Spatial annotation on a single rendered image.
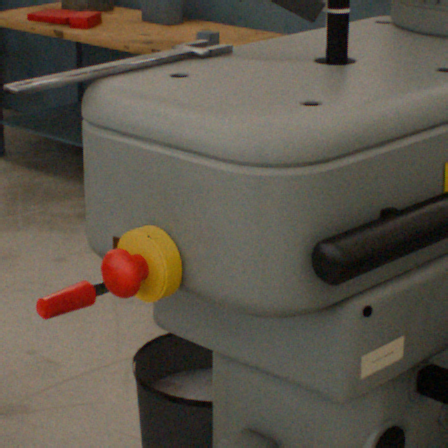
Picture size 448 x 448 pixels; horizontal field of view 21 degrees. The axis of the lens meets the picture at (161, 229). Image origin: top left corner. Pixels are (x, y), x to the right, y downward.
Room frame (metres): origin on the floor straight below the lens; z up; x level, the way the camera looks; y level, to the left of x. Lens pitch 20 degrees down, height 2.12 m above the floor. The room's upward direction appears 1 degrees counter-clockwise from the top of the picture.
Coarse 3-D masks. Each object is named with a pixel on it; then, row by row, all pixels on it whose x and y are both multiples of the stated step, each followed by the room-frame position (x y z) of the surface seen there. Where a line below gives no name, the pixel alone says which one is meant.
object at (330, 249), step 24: (384, 216) 0.89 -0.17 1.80; (408, 216) 0.89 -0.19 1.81; (432, 216) 0.90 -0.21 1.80; (336, 240) 0.83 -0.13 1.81; (360, 240) 0.84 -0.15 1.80; (384, 240) 0.85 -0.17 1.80; (408, 240) 0.87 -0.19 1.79; (432, 240) 0.89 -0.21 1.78; (312, 264) 0.84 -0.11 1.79; (336, 264) 0.82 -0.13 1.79; (360, 264) 0.83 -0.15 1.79; (384, 264) 0.86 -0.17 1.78
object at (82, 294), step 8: (64, 288) 0.98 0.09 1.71; (72, 288) 0.98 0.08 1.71; (80, 288) 0.98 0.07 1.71; (88, 288) 0.99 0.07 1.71; (96, 288) 1.00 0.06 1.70; (104, 288) 1.00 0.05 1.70; (48, 296) 0.96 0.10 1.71; (56, 296) 0.97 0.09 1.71; (64, 296) 0.97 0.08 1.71; (72, 296) 0.97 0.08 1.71; (80, 296) 0.98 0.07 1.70; (88, 296) 0.98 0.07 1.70; (96, 296) 1.00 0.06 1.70; (40, 304) 0.96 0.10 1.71; (48, 304) 0.96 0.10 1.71; (56, 304) 0.96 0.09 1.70; (64, 304) 0.96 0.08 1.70; (72, 304) 0.97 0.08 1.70; (80, 304) 0.98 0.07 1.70; (88, 304) 0.98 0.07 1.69; (40, 312) 0.96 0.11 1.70; (48, 312) 0.96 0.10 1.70; (56, 312) 0.96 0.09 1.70; (64, 312) 0.97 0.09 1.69
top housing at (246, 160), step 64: (192, 64) 1.06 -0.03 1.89; (256, 64) 1.06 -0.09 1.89; (320, 64) 1.05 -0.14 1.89; (384, 64) 1.05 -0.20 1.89; (128, 128) 0.94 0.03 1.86; (192, 128) 0.89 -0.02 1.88; (256, 128) 0.86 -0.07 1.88; (320, 128) 0.86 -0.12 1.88; (384, 128) 0.91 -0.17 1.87; (128, 192) 0.94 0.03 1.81; (192, 192) 0.89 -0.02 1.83; (256, 192) 0.85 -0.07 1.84; (320, 192) 0.86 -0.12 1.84; (384, 192) 0.91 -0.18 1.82; (192, 256) 0.89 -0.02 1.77; (256, 256) 0.85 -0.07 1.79
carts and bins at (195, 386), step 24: (168, 336) 3.24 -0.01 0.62; (144, 360) 3.15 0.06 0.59; (168, 360) 3.23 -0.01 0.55; (192, 360) 3.26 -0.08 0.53; (144, 384) 2.93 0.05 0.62; (168, 384) 3.16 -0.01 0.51; (192, 384) 3.16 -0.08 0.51; (144, 408) 2.96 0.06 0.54; (168, 408) 2.87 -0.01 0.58; (192, 408) 2.83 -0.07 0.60; (144, 432) 2.97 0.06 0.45; (168, 432) 2.88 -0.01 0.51; (192, 432) 2.84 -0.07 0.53
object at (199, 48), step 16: (176, 48) 1.10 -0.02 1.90; (192, 48) 1.10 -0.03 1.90; (208, 48) 1.09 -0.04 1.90; (224, 48) 1.10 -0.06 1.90; (112, 64) 1.03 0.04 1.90; (128, 64) 1.03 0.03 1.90; (144, 64) 1.04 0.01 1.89; (32, 80) 0.97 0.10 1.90; (48, 80) 0.97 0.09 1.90; (64, 80) 0.98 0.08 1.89; (80, 80) 0.99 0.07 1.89
